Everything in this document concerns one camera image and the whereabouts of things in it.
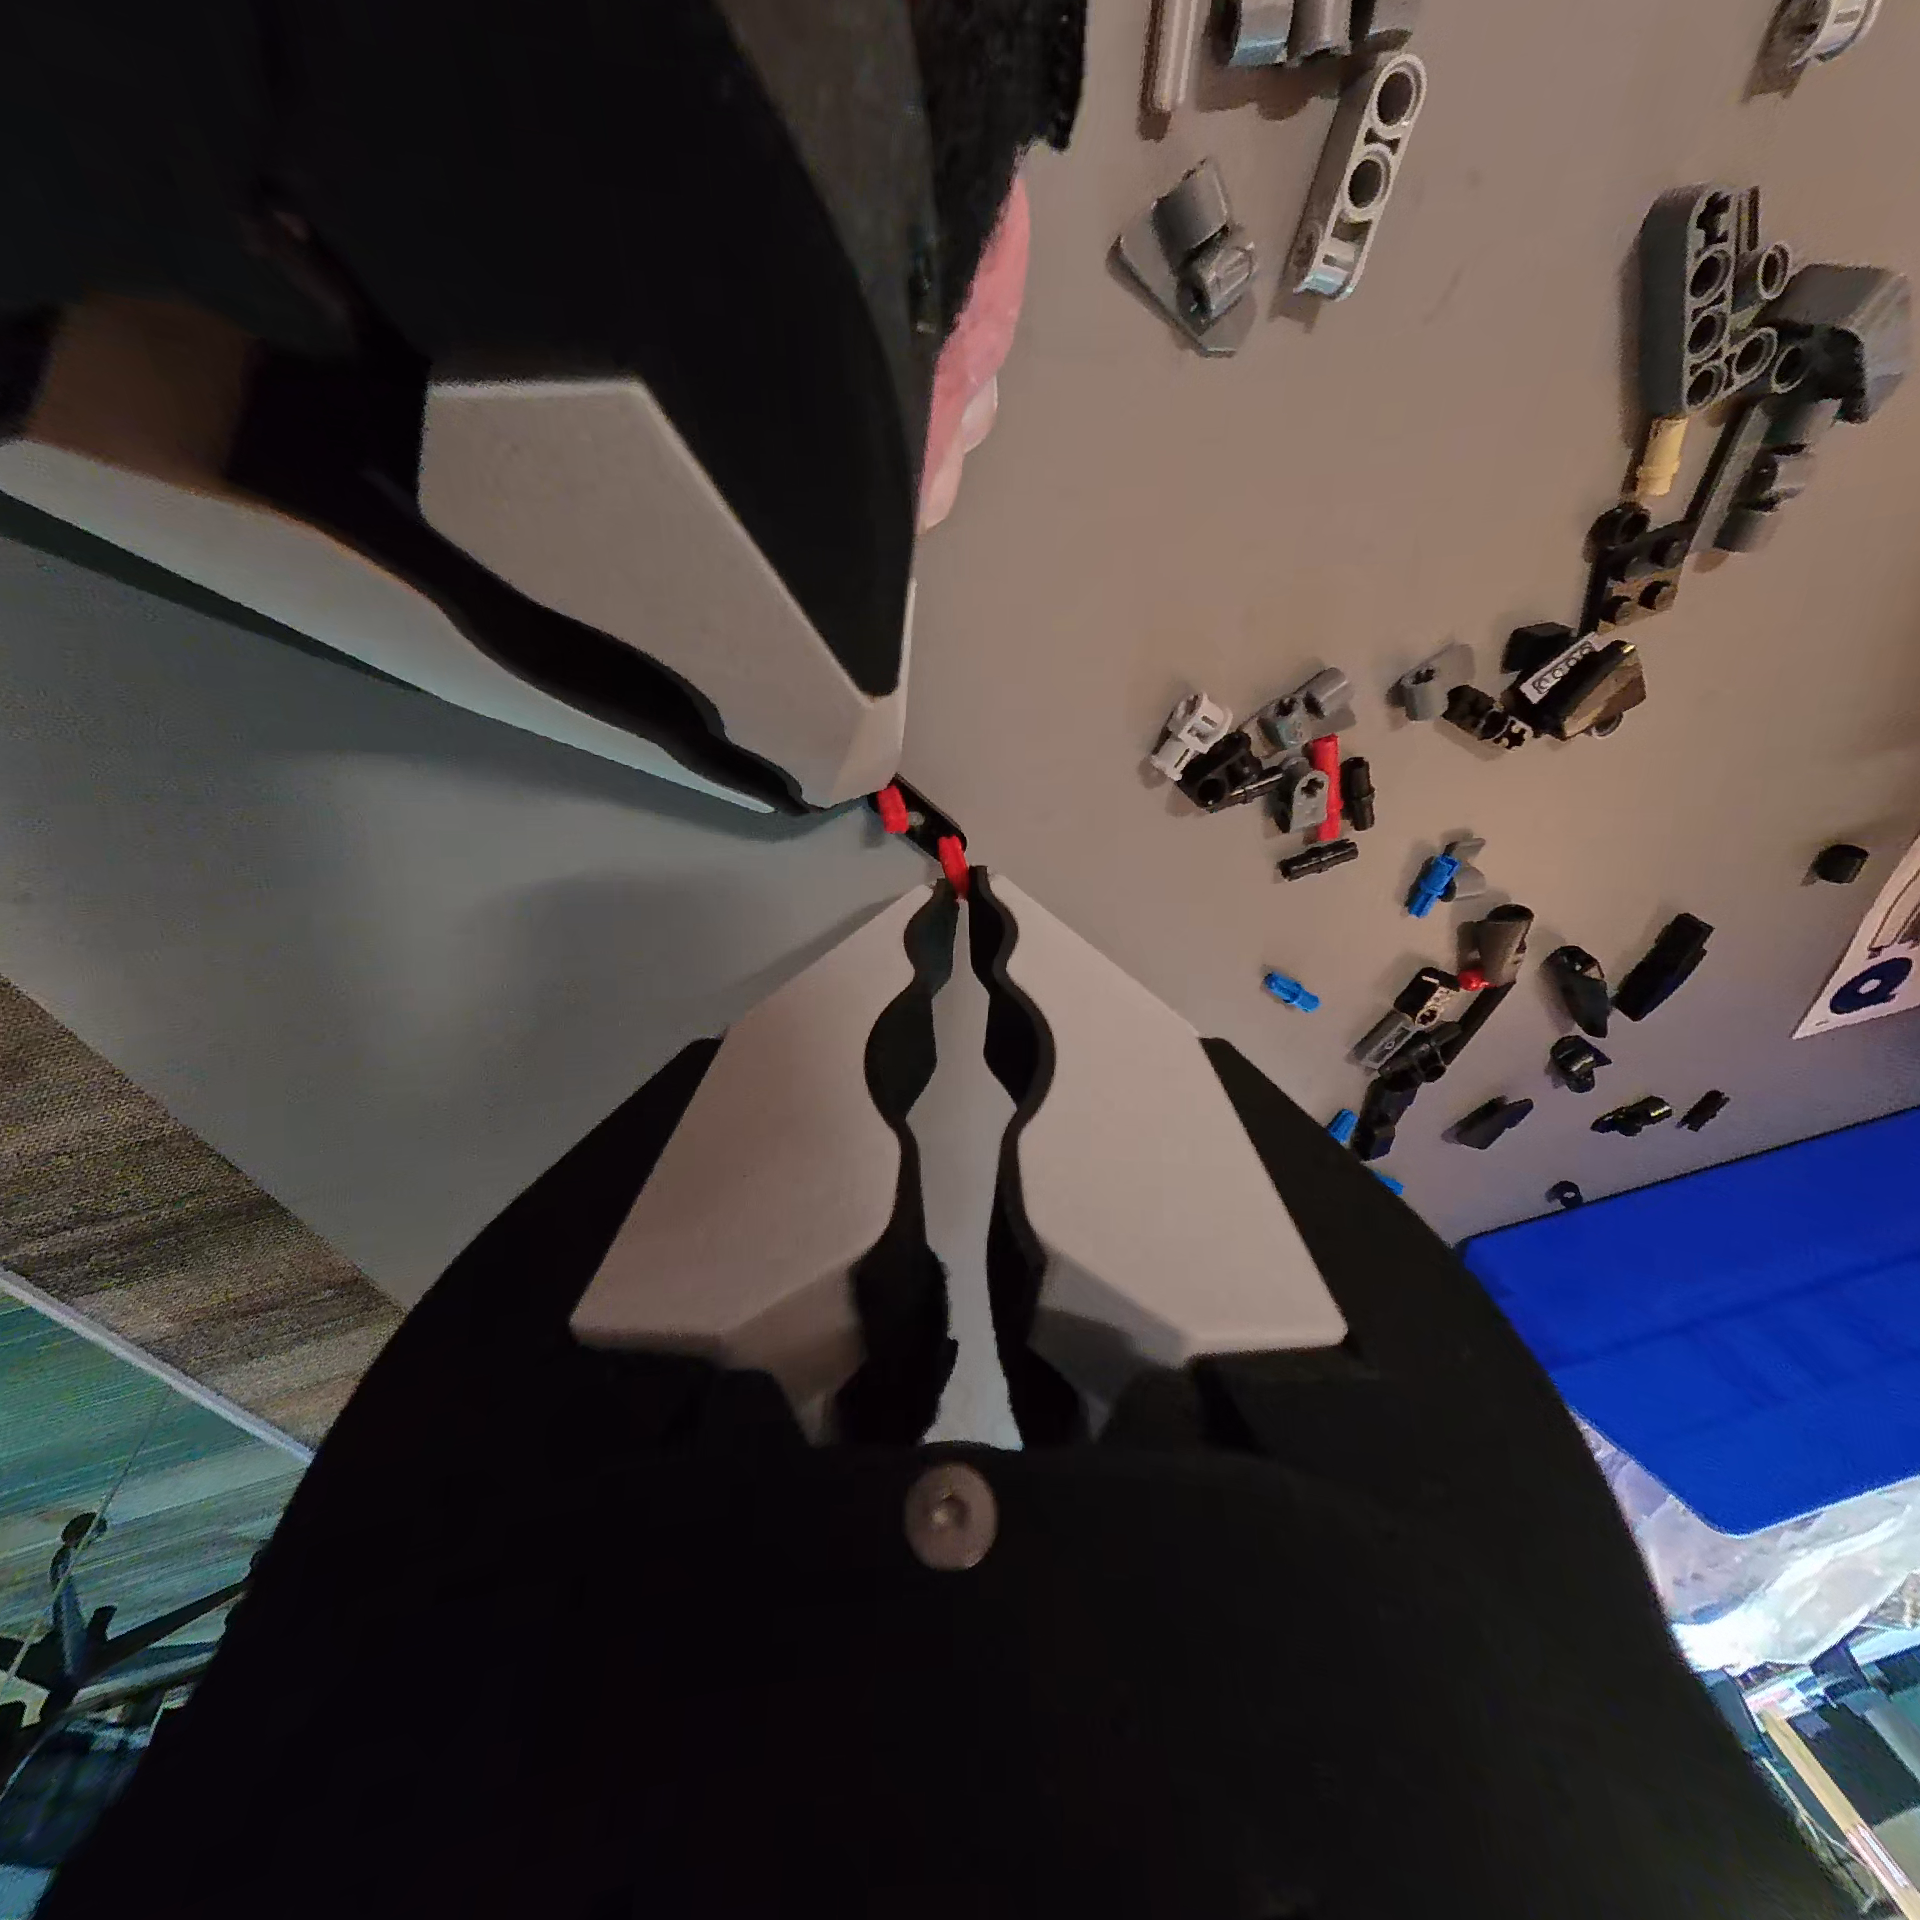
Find person's left hand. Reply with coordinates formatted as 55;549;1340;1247
913;180;1041;539

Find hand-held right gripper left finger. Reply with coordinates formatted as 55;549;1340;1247
566;882;962;1447

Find scattered loose lego pieces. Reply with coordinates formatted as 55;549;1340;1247
1111;0;1920;1202

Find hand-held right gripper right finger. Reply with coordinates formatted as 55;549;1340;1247
964;867;1351;1430

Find lego sticker sheet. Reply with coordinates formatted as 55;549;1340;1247
1793;836;1920;1046

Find blue storage bin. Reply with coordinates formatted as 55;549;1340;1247
1462;1144;1920;1541

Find crumpled clear plastic bags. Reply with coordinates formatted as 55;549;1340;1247
1574;1410;1920;1675

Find black office chair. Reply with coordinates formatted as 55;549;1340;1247
0;1512;255;1764

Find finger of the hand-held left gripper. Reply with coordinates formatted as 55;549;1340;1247
417;374;921;813
0;433;821;820

